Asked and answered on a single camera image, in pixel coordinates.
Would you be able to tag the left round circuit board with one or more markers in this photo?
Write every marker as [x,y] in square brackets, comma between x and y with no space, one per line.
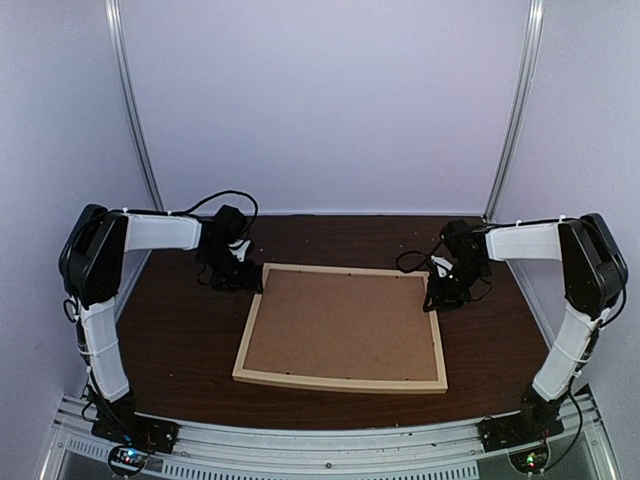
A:
[127,461]

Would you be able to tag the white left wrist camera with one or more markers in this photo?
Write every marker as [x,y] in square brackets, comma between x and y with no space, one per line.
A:
[240,249]

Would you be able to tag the right round circuit board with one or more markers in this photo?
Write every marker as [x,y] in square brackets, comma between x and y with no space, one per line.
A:
[529,461]

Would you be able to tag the round circuit board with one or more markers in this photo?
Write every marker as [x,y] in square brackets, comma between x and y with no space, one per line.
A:
[127,461]
[529,461]

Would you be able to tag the brown backing board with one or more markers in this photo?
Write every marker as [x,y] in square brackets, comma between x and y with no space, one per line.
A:
[340,325]

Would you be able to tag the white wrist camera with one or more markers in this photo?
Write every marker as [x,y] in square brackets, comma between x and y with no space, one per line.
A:
[442,266]
[240,249]

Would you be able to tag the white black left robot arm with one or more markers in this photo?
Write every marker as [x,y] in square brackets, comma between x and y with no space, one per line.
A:
[91,267]

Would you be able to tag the aluminium front rail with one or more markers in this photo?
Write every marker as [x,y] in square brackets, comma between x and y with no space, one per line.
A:
[452,450]

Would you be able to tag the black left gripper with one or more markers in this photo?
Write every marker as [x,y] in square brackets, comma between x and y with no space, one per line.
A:
[248,281]

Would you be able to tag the right aluminium corner post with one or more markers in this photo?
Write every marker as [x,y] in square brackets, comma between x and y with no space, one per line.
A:
[528,63]

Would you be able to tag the aluminium corner post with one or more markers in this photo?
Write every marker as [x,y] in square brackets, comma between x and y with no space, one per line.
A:
[117,37]
[528,63]

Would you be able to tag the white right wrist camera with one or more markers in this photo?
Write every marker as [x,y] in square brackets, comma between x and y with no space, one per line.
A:
[442,266]

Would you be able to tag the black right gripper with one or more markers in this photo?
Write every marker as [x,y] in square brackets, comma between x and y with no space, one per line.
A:
[441,298]

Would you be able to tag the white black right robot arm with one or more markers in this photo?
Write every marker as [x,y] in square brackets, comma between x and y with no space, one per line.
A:
[594,278]

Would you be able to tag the left aluminium corner post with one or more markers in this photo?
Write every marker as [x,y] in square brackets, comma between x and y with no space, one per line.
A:
[117,37]

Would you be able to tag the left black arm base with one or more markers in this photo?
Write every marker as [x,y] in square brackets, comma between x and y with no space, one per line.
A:
[140,430]

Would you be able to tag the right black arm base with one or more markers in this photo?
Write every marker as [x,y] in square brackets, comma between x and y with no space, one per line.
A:
[536,420]

